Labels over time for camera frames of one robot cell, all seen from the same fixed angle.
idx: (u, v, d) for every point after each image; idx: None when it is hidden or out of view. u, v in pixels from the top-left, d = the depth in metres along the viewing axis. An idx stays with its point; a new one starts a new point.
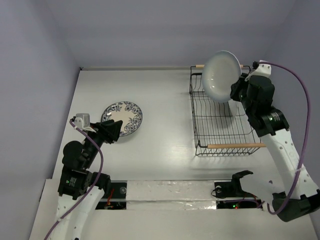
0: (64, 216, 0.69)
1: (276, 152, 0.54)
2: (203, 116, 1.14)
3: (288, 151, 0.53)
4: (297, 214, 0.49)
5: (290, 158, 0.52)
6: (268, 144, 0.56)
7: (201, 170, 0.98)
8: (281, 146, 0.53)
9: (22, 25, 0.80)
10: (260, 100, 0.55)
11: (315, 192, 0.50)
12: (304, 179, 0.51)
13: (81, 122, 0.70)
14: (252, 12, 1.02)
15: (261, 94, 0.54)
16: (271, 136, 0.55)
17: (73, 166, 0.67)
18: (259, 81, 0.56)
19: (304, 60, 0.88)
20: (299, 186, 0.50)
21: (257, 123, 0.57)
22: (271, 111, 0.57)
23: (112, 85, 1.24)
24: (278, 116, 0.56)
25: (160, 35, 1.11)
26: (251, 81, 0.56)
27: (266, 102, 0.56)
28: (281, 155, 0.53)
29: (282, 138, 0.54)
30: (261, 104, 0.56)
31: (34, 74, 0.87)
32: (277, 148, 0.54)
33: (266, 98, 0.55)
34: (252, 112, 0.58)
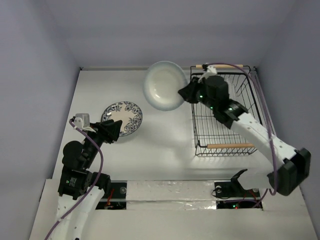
0: (65, 216, 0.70)
1: (247, 133, 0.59)
2: (203, 116, 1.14)
3: (256, 128, 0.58)
4: (291, 180, 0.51)
5: (261, 133, 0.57)
6: (238, 130, 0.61)
7: (201, 170, 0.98)
8: (249, 126, 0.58)
9: (22, 25, 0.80)
10: (219, 97, 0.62)
11: (294, 152, 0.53)
12: (280, 146, 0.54)
13: (80, 122, 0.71)
14: (252, 12, 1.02)
15: (219, 92, 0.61)
16: (236, 122, 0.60)
17: (73, 167, 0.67)
18: (214, 81, 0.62)
19: (304, 60, 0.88)
20: (279, 153, 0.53)
21: (222, 118, 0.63)
22: (231, 103, 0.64)
23: (112, 85, 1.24)
24: (237, 106, 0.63)
25: (160, 35, 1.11)
26: (208, 82, 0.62)
27: (224, 98, 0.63)
28: (251, 134, 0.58)
29: (247, 120, 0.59)
30: (221, 100, 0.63)
31: (34, 74, 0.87)
32: (246, 130, 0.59)
33: (224, 93, 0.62)
34: (215, 109, 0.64)
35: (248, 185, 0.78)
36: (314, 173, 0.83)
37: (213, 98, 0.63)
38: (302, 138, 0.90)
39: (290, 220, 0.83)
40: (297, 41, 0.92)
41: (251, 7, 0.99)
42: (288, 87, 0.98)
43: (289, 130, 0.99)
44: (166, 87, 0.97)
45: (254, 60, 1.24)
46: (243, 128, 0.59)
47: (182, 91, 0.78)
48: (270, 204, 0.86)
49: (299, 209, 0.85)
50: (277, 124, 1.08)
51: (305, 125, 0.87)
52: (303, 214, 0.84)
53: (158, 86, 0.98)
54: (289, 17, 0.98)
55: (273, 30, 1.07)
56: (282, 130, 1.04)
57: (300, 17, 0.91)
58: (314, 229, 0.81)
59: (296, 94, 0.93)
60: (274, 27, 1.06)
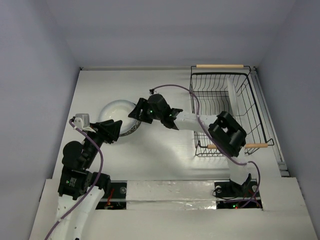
0: (64, 216, 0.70)
1: (185, 123, 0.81)
2: None
3: (187, 116, 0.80)
4: (221, 134, 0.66)
5: (190, 118, 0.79)
6: (180, 124, 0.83)
7: (201, 169, 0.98)
8: (184, 118, 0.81)
9: (22, 25, 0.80)
10: (162, 109, 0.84)
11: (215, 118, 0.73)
12: (206, 119, 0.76)
13: (80, 122, 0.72)
14: (252, 13, 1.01)
15: (159, 104, 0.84)
16: (176, 120, 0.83)
17: (73, 166, 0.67)
18: (154, 98, 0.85)
19: (304, 60, 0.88)
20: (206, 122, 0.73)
21: (169, 124, 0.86)
22: (172, 111, 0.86)
23: (112, 85, 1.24)
24: (176, 112, 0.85)
25: (160, 35, 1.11)
26: (149, 101, 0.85)
27: (165, 109, 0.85)
28: (188, 123, 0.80)
29: (182, 115, 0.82)
30: (164, 111, 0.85)
31: (34, 75, 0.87)
32: (184, 122, 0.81)
33: (164, 106, 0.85)
34: (162, 119, 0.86)
35: (244, 178, 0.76)
36: (314, 174, 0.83)
37: (158, 111, 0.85)
38: (302, 139, 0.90)
39: (290, 219, 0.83)
40: (298, 41, 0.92)
41: (251, 7, 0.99)
42: (288, 88, 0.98)
43: (289, 130, 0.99)
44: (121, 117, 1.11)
45: (254, 60, 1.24)
46: (181, 121, 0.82)
47: (131, 114, 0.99)
48: (270, 204, 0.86)
49: (298, 209, 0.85)
50: (277, 124, 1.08)
51: (306, 125, 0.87)
52: (303, 213, 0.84)
53: (116, 112, 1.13)
54: (290, 17, 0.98)
55: (273, 30, 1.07)
56: (282, 130, 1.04)
57: (300, 17, 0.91)
58: (314, 229, 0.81)
59: (296, 94, 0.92)
60: (274, 27, 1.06)
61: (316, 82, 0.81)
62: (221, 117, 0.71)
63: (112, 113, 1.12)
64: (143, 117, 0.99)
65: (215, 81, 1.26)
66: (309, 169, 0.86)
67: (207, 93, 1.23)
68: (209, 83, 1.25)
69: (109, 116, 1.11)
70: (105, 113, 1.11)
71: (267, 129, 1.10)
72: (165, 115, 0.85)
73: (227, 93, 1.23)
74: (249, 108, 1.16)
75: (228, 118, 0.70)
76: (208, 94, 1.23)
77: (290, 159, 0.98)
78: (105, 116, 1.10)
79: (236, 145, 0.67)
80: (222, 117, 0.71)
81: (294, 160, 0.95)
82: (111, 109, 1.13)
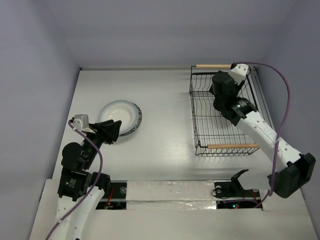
0: (64, 217, 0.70)
1: (253, 131, 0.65)
2: (203, 116, 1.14)
3: (262, 128, 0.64)
4: (293, 181, 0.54)
5: (266, 133, 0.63)
6: (245, 127, 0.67)
7: (201, 170, 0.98)
8: (255, 125, 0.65)
9: (22, 25, 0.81)
10: (226, 93, 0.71)
11: (298, 157, 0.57)
12: (285, 149, 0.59)
13: (79, 123, 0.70)
14: (252, 13, 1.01)
15: (225, 87, 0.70)
16: (243, 119, 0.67)
17: (73, 168, 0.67)
18: (221, 76, 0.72)
19: (304, 59, 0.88)
20: (283, 155, 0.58)
21: (230, 114, 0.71)
22: (239, 101, 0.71)
23: (112, 85, 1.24)
24: (245, 104, 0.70)
25: (160, 35, 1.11)
26: (214, 79, 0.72)
27: (231, 94, 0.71)
28: (257, 132, 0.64)
29: (253, 119, 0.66)
30: (227, 97, 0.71)
31: (34, 75, 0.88)
32: (254, 130, 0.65)
33: (229, 90, 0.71)
34: (223, 106, 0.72)
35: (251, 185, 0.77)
36: (314, 174, 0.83)
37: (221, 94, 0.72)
38: (302, 139, 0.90)
39: (291, 220, 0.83)
40: (297, 41, 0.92)
41: (251, 6, 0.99)
42: (288, 88, 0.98)
43: (289, 130, 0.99)
44: (121, 117, 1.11)
45: (254, 60, 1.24)
46: (250, 127, 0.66)
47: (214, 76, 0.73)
48: (270, 204, 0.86)
49: (298, 209, 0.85)
50: (278, 124, 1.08)
51: (306, 125, 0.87)
52: (303, 214, 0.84)
53: (116, 112, 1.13)
54: (290, 17, 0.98)
55: (273, 30, 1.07)
56: (282, 130, 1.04)
57: (300, 17, 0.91)
58: (314, 229, 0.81)
59: (296, 94, 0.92)
60: (274, 27, 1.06)
61: (316, 82, 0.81)
62: (301, 158, 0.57)
63: (112, 113, 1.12)
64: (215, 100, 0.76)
65: None
66: None
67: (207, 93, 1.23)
68: (209, 83, 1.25)
69: (109, 116, 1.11)
70: (105, 113, 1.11)
71: None
72: (228, 100, 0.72)
73: None
74: None
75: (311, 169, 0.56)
76: (208, 93, 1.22)
77: None
78: (105, 117, 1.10)
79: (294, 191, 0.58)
80: (304, 159, 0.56)
81: None
82: (111, 109, 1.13)
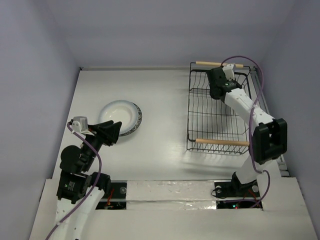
0: (63, 220, 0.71)
1: (236, 102, 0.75)
2: (199, 112, 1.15)
3: (242, 99, 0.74)
4: (264, 140, 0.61)
5: (245, 103, 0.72)
6: (231, 101, 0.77)
7: (191, 165, 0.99)
8: (238, 97, 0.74)
9: (22, 26, 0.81)
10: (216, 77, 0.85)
11: (270, 120, 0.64)
12: (260, 114, 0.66)
13: (78, 126, 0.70)
14: (252, 13, 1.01)
15: (214, 73, 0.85)
16: (228, 93, 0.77)
17: (71, 171, 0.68)
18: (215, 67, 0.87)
19: (305, 59, 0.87)
20: (257, 118, 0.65)
21: (219, 93, 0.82)
22: (229, 83, 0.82)
23: (112, 85, 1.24)
24: (233, 84, 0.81)
25: (160, 35, 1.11)
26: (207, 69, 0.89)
27: (221, 77, 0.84)
28: (239, 102, 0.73)
29: (237, 93, 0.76)
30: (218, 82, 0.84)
31: (34, 76, 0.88)
32: (236, 100, 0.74)
33: (220, 75, 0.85)
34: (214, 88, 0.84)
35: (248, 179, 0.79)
36: (314, 174, 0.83)
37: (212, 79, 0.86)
38: (302, 139, 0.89)
39: (291, 219, 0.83)
40: (298, 41, 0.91)
41: (251, 6, 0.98)
42: (289, 87, 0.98)
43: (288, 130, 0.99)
44: (121, 118, 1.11)
45: (255, 60, 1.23)
46: (233, 99, 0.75)
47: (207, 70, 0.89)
48: (270, 204, 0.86)
49: (298, 208, 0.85)
50: None
51: (307, 125, 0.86)
52: (303, 213, 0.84)
53: (116, 112, 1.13)
54: (290, 17, 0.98)
55: (273, 30, 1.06)
56: None
57: (300, 16, 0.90)
58: (314, 229, 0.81)
59: (297, 94, 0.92)
60: (274, 27, 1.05)
61: (317, 82, 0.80)
62: (274, 123, 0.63)
63: (112, 113, 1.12)
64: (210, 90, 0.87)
65: None
66: (309, 169, 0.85)
67: (207, 91, 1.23)
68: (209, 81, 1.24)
69: (110, 116, 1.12)
70: (105, 113, 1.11)
71: None
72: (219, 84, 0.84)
73: None
74: None
75: (281, 130, 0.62)
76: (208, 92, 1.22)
77: (290, 160, 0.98)
78: (105, 117, 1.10)
79: (269, 156, 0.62)
80: (276, 123, 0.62)
81: (294, 160, 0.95)
82: (111, 109, 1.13)
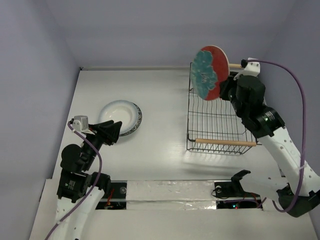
0: (63, 219, 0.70)
1: (277, 151, 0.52)
2: (199, 112, 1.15)
3: (289, 149, 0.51)
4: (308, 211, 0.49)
5: (293, 157, 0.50)
6: (268, 145, 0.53)
7: (191, 165, 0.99)
8: (282, 146, 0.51)
9: (22, 26, 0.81)
10: (253, 100, 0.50)
11: (319, 185, 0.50)
12: (308, 176, 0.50)
13: (79, 125, 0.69)
14: (252, 13, 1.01)
15: (255, 94, 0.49)
16: (270, 138, 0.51)
17: (72, 169, 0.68)
18: (248, 81, 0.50)
19: (304, 59, 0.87)
20: (306, 182, 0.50)
21: (252, 126, 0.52)
22: (264, 110, 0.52)
23: (112, 85, 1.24)
24: (272, 115, 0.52)
25: (160, 35, 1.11)
26: (239, 82, 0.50)
27: (258, 102, 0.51)
28: (284, 155, 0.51)
29: (281, 138, 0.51)
30: (254, 105, 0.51)
31: (34, 76, 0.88)
32: (278, 149, 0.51)
33: (258, 98, 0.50)
34: (246, 115, 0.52)
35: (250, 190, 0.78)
36: None
37: (244, 101, 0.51)
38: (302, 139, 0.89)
39: (291, 219, 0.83)
40: (298, 41, 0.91)
41: (251, 6, 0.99)
42: (289, 87, 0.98)
43: (288, 131, 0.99)
44: (121, 118, 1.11)
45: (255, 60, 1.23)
46: (275, 147, 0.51)
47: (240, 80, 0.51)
48: (270, 204, 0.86)
49: None
50: None
51: (306, 125, 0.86)
52: (303, 213, 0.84)
53: (116, 112, 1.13)
54: (290, 17, 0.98)
55: (273, 30, 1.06)
56: None
57: (300, 17, 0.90)
58: (314, 229, 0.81)
59: (297, 94, 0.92)
60: (274, 27, 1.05)
61: (316, 82, 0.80)
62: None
63: (112, 113, 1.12)
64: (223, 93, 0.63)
65: None
66: None
67: None
68: None
69: (110, 116, 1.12)
70: (105, 112, 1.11)
71: None
72: (254, 109, 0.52)
73: None
74: None
75: None
76: None
77: None
78: (105, 117, 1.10)
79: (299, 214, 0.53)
80: None
81: None
82: (111, 108, 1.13)
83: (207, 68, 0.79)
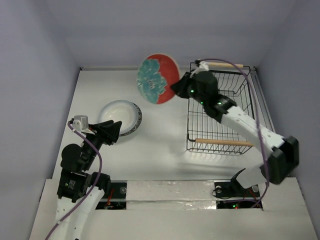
0: (64, 219, 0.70)
1: (236, 125, 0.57)
2: (199, 112, 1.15)
3: (244, 119, 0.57)
4: (280, 167, 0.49)
5: (249, 124, 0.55)
6: (228, 123, 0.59)
7: (191, 165, 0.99)
8: (238, 119, 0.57)
9: (22, 26, 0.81)
10: (209, 91, 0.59)
11: (282, 141, 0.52)
12: (268, 135, 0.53)
13: (79, 124, 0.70)
14: (252, 13, 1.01)
15: (210, 86, 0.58)
16: (226, 116, 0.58)
17: (72, 169, 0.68)
18: (204, 76, 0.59)
19: (304, 59, 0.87)
20: (267, 141, 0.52)
21: (212, 113, 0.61)
22: (220, 97, 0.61)
23: (112, 85, 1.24)
24: (226, 101, 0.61)
25: (160, 35, 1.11)
26: (196, 77, 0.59)
27: (214, 93, 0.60)
28: (242, 126, 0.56)
29: (235, 113, 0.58)
30: (211, 95, 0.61)
31: (34, 76, 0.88)
32: (236, 123, 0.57)
33: (213, 89, 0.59)
34: (206, 104, 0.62)
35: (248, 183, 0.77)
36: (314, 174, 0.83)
37: (203, 93, 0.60)
38: (302, 139, 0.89)
39: (291, 219, 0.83)
40: (297, 41, 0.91)
41: (251, 7, 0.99)
42: (289, 87, 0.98)
43: (288, 131, 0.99)
44: (121, 118, 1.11)
45: (255, 60, 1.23)
46: (232, 121, 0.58)
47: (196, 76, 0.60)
48: (270, 204, 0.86)
49: (298, 208, 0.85)
50: (278, 124, 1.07)
51: (306, 125, 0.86)
52: (303, 213, 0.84)
53: (116, 112, 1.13)
54: (290, 17, 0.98)
55: (273, 30, 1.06)
56: (282, 130, 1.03)
57: (300, 17, 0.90)
58: (314, 229, 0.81)
59: (296, 94, 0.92)
60: (274, 28, 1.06)
61: (316, 82, 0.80)
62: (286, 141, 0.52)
63: (112, 113, 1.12)
64: (182, 93, 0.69)
65: None
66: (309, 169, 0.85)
67: None
68: None
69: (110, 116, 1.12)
70: (105, 113, 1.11)
71: None
72: (212, 99, 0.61)
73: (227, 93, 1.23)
74: (245, 108, 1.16)
75: (295, 152, 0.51)
76: None
77: None
78: (105, 117, 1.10)
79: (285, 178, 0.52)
80: (289, 143, 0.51)
81: None
82: (111, 108, 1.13)
83: (155, 74, 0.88)
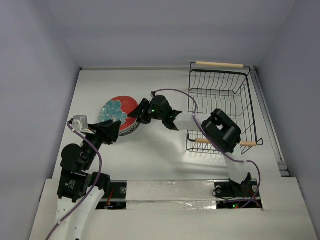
0: (64, 218, 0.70)
1: (184, 123, 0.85)
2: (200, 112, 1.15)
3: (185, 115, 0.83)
4: (216, 132, 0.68)
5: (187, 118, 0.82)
6: (180, 125, 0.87)
7: (191, 165, 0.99)
8: (182, 117, 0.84)
9: (22, 26, 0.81)
10: (164, 110, 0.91)
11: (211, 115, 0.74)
12: (201, 116, 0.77)
13: (78, 124, 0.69)
14: (252, 13, 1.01)
15: (162, 107, 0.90)
16: (176, 120, 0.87)
17: (72, 169, 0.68)
18: (157, 100, 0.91)
19: (304, 59, 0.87)
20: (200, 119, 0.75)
21: (170, 126, 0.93)
22: (173, 113, 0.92)
23: (112, 85, 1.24)
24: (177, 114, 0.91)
25: (160, 35, 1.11)
26: (153, 102, 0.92)
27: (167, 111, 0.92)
28: (185, 121, 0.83)
29: (180, 116, 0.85)
30: (166, 113, 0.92)
31: (34, 75, 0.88)
32: (182, 121, 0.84)
33: (166, 108, 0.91)
34: (164, 120, 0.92)
35: (243, 177, 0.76)
36: (313, 174, 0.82)
37: (161, 112, 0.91)
38: (302, 139, 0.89)
39: (290, 219, 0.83)
40: (298, 41, 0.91)
41: (251, 6, 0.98)
42: (288, 87, 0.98)
43: (288, 131, 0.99)
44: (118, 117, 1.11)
45: (254, 60, 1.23)
46: (179, 120, 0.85)
47: (152, 102, 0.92)
48: (270, 204, 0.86)
49: (298, 208, 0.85)
50: (278, 124, 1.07)
51: (306, 125, 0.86)
52: (303, 213, 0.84)
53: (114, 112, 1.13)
54: (290, 17, 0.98)
55: (273, 30, 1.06)
56: (282, 130, 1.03)
57: (300, 17, 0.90)
58: (314, 229, 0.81)
59: (297, 94, 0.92)
60: (274, 28, 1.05)
61: (316, 82, 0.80)
62: (215, 115, 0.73)
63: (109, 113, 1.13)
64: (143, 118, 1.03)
65: (214, 79, 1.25)
66: (309, 169, 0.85)
67: (207, 91, 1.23)
68: (209, 81, 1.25)
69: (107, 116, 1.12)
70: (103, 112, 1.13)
71: (260, 130, 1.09)
72: (167, 115, 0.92)
73: (227, 93, 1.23)
74: (245, 108, 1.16)
75: (222, 116, 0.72)
76: (208, 92, 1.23)
77: (290, 160, 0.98)
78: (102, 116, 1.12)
79: (231, 140, 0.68)
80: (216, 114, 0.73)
81: (294, 160, 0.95)
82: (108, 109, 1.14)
83: (118, 111, 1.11)
